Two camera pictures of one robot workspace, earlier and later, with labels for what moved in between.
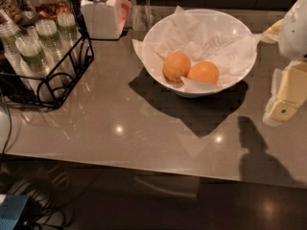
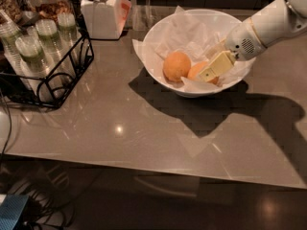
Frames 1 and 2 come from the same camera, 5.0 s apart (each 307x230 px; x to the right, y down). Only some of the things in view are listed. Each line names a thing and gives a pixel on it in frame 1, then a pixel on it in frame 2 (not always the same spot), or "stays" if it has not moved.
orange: x=203 y=72 stays
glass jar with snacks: x=47 y=1 stays
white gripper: x=295 y=33 to x=242 y=42
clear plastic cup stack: x=10 y=34 stays
